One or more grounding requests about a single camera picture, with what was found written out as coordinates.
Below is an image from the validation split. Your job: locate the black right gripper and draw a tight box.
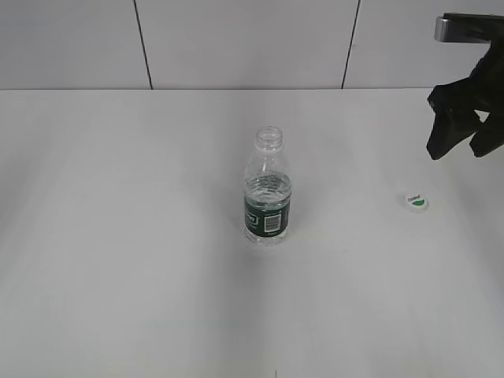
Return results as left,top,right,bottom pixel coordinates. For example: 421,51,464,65
426,39,504,160

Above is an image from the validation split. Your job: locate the white green bottle cap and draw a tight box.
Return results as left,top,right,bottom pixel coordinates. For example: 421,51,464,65
403,192,429,213

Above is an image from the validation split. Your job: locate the clear green-label water bottle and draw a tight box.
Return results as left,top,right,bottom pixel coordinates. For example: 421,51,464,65
243,127,292,246

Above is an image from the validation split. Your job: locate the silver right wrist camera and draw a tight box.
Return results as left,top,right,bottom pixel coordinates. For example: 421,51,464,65
434,13,503,43

